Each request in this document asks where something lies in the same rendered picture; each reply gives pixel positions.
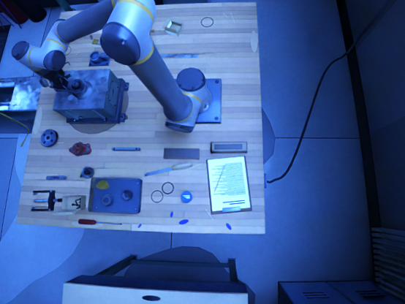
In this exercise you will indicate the dark vented cabinet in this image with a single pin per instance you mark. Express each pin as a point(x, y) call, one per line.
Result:
point(332, 294)

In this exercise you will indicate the grey metal gearbox body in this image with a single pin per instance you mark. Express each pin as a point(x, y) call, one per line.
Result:
point(98, 95)

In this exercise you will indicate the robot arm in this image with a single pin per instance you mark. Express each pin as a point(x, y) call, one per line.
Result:
point(152, 72)

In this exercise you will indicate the red crumpled rag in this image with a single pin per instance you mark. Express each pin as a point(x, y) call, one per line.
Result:
point(80, 149)

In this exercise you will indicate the dark cup shaped part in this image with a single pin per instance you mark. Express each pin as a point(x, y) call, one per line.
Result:
point(87, 172)

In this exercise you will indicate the dark round flange disc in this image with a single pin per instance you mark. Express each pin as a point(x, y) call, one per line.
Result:
point(49, 138)

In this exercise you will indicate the blue round disc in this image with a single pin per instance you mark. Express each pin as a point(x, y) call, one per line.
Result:
point(186, 196)

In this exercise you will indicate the black jaw puller tool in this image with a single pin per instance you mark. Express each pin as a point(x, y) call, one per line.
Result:
point(49, 200)

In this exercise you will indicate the grey plunger knob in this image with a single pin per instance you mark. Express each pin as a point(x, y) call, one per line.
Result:
point(72, 98)

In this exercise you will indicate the dark round bush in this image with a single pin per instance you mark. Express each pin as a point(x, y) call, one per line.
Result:
point(126, 194)

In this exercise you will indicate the cream topped dark trolley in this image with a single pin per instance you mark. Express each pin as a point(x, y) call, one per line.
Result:
point(152, 292)

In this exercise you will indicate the blue spanner nest tray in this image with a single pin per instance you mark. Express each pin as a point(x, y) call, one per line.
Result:
point(99, 61)

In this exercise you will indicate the yellow lock plate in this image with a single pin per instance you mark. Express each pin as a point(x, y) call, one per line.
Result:
point(103, 184)

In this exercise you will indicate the grey spindle with nut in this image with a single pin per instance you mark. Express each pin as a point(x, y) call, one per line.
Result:
point(79, 87)

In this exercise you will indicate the brown clipboard with paper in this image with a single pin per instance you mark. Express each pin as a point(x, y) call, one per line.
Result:
point(229, 185)

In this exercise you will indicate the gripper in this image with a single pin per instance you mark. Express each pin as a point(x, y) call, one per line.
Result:
point(48, 78)

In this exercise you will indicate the shiny metal box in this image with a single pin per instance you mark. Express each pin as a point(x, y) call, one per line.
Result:
point(19, 95)

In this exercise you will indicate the short blue metal bar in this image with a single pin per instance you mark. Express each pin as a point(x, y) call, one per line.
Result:
point(56, 177)

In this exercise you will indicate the long blue metal bar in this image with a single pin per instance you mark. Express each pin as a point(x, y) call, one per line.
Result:
point(126, 149)

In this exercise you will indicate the grey flat rectangular plate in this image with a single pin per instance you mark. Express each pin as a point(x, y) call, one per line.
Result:
point(181, 153)

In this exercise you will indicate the wooden block with marking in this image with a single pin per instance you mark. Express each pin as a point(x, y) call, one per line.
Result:
point(74, 202)

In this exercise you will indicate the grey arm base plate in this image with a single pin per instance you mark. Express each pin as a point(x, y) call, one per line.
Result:
point(214, 101)

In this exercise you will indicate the dark cylinder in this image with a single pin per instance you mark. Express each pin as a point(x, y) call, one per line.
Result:
point(33, 9)

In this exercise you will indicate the dark blue spanner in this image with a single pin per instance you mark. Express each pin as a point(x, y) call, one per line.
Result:
point(96, 56)

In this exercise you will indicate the dark oblong box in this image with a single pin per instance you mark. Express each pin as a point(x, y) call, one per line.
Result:
point(228, 147)

